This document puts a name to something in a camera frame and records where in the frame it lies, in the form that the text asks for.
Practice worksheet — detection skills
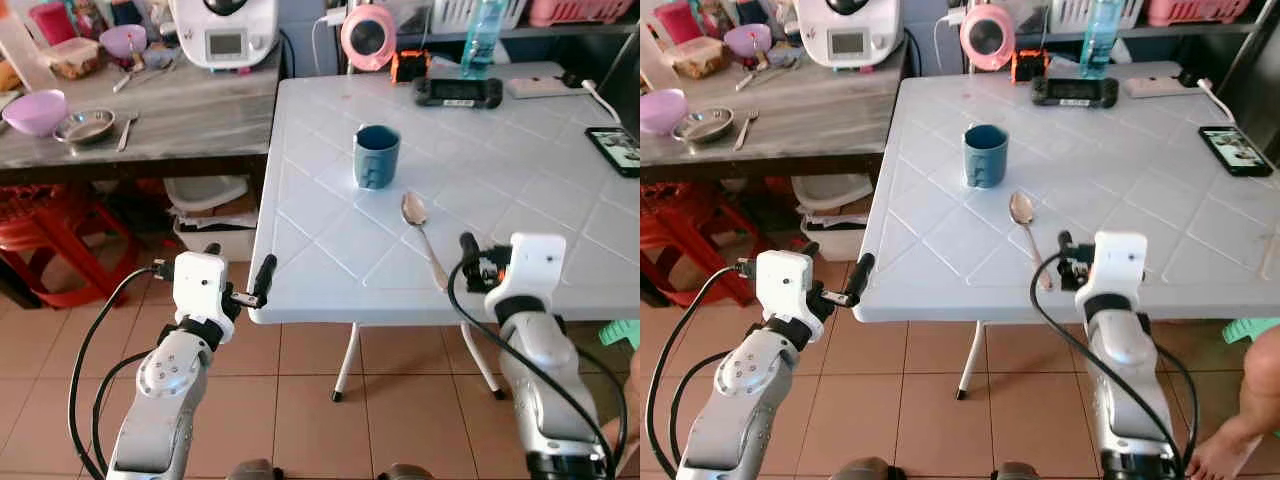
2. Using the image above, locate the pink plastic container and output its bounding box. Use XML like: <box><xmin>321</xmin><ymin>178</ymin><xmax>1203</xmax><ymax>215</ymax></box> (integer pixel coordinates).
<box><xmin>28</xmin><ymin>2</ymin><xmax>78</xmax><ymax>46</ymax></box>
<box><xmin>655</xmin><ymin>2</ymin><xmax>704</xmax><ymax>46</ymax></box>

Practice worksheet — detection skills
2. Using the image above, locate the white plastic basket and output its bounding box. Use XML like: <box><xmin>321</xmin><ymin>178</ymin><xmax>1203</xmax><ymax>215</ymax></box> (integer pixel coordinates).
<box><xmin>432</xmin><ymin>0</ymin><xmax>528</xmax><ymax>31</ymax></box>
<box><xmin>1050</xmin><ymin>0</ymin><xmax>1146</xmax><ymax>31</ymax></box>

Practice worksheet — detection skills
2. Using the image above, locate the black smartphone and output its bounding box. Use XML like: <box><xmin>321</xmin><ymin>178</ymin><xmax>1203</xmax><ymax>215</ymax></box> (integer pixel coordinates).
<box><xmin>585</xmin><ymin>126</ymin><xmax>641</xmax><ymax>179</ymax></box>
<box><xmin>1198</xmin><ymin>125</ymin><xmax>1275</xmax><ymax>178</ymax></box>

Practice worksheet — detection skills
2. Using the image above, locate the small metal spoon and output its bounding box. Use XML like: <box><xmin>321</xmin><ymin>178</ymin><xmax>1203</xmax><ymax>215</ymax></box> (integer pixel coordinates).
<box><xmin>735</xmin><ymin>62</ymin><xmax>776</xmax><ymax>94</ymax></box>
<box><xmin>112</xmin><ymin>62</ymin><xmax>151</xmax><ymax>94</ymax></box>

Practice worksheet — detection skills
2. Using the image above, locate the large purple bowl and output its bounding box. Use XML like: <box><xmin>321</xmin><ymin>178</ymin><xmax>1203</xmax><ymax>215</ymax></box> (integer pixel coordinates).
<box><xmin>640</xmin><ymin>88</ymin><xmax>689</xmax><ymax>137</ymax></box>
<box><xmin>2</xmin><ymin>89</ymin><xmax>69</xmax><ymax>137</ymax></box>

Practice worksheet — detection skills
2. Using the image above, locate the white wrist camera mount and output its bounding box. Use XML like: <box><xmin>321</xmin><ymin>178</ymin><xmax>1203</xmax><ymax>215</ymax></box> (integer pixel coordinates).
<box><xmin>172</xmin><ymin>252</ymin><xmax>233</xmax><ymax>323</ymax></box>
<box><xmin>755</xmin><ymin>250</ymin><xmax>816</xmax><ymax>323</ymax></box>
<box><xmin>487</xmin><ymin>233</ymin><xmax>568</xmax><ymax>319</ymax></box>
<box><xmin>1088</xmin><ymin>232</ymin><xmax>1149</xmax><ymax>301</ymax></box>

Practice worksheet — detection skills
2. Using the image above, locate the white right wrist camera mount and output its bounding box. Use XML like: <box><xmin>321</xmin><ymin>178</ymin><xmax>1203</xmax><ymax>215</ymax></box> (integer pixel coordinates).
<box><xmin>1088</xmin><ymin>232</ymin><xmax>1149</xmax><ymax>301</ymax></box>
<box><xmin>487</xmin><ymin>233</ymin><xmax>568</xmax><ymax>319</ymax></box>

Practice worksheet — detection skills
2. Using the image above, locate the grey robot left leg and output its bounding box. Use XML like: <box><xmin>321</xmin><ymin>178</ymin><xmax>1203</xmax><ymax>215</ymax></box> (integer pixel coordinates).
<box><xmin>228</xmin><ymin>458</ymin><xmax>284</xmax><ymax>480</ymax></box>
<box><xmin>830</xmin><ymin>458</ymin><xmax>891</xmax><ymax>480</ymax></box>

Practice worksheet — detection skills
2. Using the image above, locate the blue mug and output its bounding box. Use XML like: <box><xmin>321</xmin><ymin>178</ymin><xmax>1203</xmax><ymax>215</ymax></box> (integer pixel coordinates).
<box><xmin>963</xmin><ymin>124</ymin><xmax>1010</xmax><ymax>189</ymax></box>
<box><xmin>353</xmin><ymin>124</ymin><xmax>402</xmax><ymax>190</ymax></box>

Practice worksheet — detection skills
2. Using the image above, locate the black handheld controller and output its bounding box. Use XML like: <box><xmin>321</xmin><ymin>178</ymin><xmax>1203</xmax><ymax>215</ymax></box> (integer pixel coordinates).
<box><xmin>414</xmin><ymin>77</ymin><xmax>503</xmax><ymax>109</ymax></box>
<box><xmin>1031</xmin><ymin>77</ymin><xmax>1120</xmax><ymax>109</ymax></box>

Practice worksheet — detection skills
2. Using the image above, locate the red plastic stool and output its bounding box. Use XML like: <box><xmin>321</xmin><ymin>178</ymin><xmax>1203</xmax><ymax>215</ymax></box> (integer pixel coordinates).
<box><xmin>640</xmin><ymin>183</ymin><xmax>756</xmax><ymax>309</ymax></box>
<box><xmin>0</xmin><ymin>185</ymin><xmax>141</xmax><ymax>309</ymax></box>

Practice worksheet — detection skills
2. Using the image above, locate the grey stone counter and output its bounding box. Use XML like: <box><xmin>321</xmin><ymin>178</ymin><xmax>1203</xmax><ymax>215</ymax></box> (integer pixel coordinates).
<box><xmin>640</xmin><ymin>45</ymin><xmax>906</xmax><ymax>186</ymax></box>
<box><xmin>0</xmin><ymin>45</ymin><xmax>286</xmax><ymax>186</ymax></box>

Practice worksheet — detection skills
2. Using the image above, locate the pink round appliance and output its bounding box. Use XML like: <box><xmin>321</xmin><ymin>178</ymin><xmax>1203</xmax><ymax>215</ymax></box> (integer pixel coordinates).
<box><xmin>340</xmin><ymin>3</ymin><xmax>398</xmax><ymax>73</ymax></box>
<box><xmin>960</xmin><ymin>3</ymin><xmax>1017</xmax><ymax>73</ymax></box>

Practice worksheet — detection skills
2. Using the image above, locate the white storage box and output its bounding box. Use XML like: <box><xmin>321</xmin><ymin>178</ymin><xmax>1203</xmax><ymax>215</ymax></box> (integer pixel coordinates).
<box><xmin>792</xmin><ymin>175</ymin><xmax>869</xmax><ymax>263</ymax></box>
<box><xmin>165</xmin><ymin>176</ymin><xmax>259</xmax><ymax>263</ymax></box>

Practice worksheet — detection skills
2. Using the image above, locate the pink plastic basket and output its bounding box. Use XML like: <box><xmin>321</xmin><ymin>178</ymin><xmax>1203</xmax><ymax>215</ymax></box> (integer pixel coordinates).
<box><xmin>1147</xmin><ymin>0</ymin><xmax>1251</xmax><ymax>28</ymax></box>
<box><xmin>528</xmin><ymin>0</ymin><xmax>624</xmax><ymax>28</ymax></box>

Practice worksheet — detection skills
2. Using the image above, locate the long metal spoon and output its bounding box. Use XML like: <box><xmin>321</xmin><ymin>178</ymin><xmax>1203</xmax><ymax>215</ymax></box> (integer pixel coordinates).
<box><xmin>401</xmin><ymin>192</ymin><xmax>450</xmax><ymax>292</ymax></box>
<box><xmin>1009</xmin><ymin>191</ymin><xmax>1055</xmax><ymax>292</ymax></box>

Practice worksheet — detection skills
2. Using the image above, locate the white plastic folding table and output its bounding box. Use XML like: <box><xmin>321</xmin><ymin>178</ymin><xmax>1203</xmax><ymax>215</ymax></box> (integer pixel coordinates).
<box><xmin>857</xmin><ymin>62</ymin><xmax>1280</xmax><ymax>403</ymax></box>
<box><xmin>247</xmin><ymin>62</ymin><xmax>641</xmax><ymax>403</ymax></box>

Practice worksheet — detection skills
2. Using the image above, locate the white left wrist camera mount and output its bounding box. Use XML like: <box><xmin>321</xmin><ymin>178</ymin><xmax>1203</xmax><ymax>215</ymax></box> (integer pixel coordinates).
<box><xmin>755</xmin><ymin>250</ymin><xmax>816</xmax><ymax>323</ymax></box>
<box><xmin>172</xmin><ymin>252</ymin><xmax>233</xmax><ymax>323</ymax></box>

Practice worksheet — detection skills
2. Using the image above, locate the green plastic stool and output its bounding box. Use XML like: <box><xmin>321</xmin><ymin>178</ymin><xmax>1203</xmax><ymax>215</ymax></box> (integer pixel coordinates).
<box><xmin>1222</xmin><ymin>317</ymin><xmax>1280</xmax><ymax>347</ymax></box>
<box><xmin>598</xmin><ymin>318</ymin><xmax>641</xmax><ymax>351</ymax></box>

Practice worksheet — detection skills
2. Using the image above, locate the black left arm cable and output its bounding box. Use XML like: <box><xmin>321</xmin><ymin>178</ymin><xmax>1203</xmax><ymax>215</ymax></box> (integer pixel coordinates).
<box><xmin>644</xmin><ymin>260</ymin><xmax>761</xmax><ymax>480</ymax></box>
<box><xmin>67</xmin><ymin>262</ymin><xmax>181</xmax><ymax>480</ymax></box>

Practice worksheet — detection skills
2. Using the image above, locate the blue water bottle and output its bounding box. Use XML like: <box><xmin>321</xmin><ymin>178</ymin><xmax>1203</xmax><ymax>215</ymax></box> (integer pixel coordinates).
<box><xmin>460</xmin><ymin>0</ymin><xmax>508</xmax><ymax>79</ymax></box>
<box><xmin>1080</xmin><ymin>0</ymin><xmax>1128</xmax><ymax>79</ymax></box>

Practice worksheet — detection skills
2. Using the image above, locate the white kitchen machine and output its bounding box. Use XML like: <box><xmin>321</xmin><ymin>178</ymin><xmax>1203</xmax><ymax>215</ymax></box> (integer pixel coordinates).
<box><xmin>795</xmin><ymin>0</ymin><xmax>906</xmax><ymax>71</ymax></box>
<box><xmin>168</xmin><ymin>0</ymin><xmax>281</xmax><ymax>71</ymax></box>

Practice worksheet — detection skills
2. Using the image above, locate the white power cable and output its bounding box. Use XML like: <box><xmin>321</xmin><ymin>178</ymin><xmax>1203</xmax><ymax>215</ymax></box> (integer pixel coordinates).
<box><xmin>579</xmin><ymin>79</ymin><xmax>624</xmax><ymax>125</ymax></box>
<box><xmin>1195</xmin><ymin>78</ymin><xmax>1242</xmax><ymax>127</ymax></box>

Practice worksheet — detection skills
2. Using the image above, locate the white power strip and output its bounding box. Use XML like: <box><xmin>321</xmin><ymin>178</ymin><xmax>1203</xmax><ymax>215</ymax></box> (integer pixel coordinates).
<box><xmin>505</xmin><ymin>75</ymin><xmax>582</xmax><ymax>99</ymax></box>
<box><xmin>1122</xmin><ymin>75</ymin><xmax>1197</xmax><ymax>99</ymax></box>

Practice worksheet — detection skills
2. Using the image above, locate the clear food container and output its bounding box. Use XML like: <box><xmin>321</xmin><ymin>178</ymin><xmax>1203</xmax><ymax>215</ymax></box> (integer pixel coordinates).
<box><xmin>40</xmin><ymin>38</ymin><xmax>101</xmax><ymax>81</ymax></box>
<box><xmin>662</xmin><ymin>38</ymin><xmax>726</xmax><ymax>81</ymax></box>

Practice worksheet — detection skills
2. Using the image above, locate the metal dish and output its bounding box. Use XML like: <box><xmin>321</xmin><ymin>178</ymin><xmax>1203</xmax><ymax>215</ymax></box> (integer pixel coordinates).
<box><xmin>52</xmin><ymin>108</ymin><xmax>117</xmax><ymax>147</ymax></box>
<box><xmin>671</xmin><ymin>107</ymin><xmax>736</xmax><ymax>145</ymax></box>

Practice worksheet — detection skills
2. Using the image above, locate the small purple bowl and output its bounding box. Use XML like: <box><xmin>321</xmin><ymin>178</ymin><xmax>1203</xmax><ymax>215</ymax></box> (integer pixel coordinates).
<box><xmin>724</xmin><ymin>24</ymin><xmax>773</xmax><ymax>59</ymax></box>
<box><xmin>100</xmin><ymin>24</ymin><xmax>148</xmax><ymax>59</ymax></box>

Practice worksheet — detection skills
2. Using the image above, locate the orange and black device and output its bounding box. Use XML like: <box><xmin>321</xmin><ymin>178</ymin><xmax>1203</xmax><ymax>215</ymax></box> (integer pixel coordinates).
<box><xmin>390</xmin><ymin>48</ymin><xmax>431</xmax><ymax>84</ymax></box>
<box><xmin>1010</xmin><ymin>48</ymin><xmax>1051</xmax><ymax>84</ymax></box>

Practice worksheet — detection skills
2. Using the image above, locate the white cutting board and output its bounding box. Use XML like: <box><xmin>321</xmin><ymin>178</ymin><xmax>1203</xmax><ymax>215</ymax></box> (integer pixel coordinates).
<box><xmin>0</xmin><ymin>20</ymin><xmax>51</xmax><ymax>93</ymax></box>
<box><xmin>640</xmin><ymin>25</ymin><xmax>683</xmax><ymax>93</ymax></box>

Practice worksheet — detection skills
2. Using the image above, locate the person's bare leg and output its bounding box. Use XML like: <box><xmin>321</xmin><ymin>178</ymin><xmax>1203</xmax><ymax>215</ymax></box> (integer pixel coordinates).
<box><xmin>1185</xmin><ymin>325</ymin><xmax>1280</xmax><ymax>480</ymax></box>
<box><xmin>608</xmin><ymin>345</ymin><xmax>641</xmax><ymax>479</ymax></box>

